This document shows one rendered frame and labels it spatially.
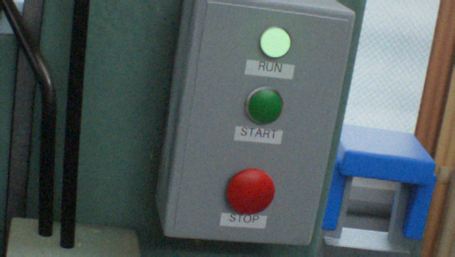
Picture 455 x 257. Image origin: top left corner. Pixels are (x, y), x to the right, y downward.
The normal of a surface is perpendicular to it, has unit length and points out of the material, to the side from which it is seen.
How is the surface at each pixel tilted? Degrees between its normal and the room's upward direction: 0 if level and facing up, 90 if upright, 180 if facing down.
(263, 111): 93
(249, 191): 90
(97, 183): 90
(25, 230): 0
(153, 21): 90
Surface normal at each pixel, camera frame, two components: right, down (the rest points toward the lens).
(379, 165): 0.04, 0.30
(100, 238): 0.15, -0.94
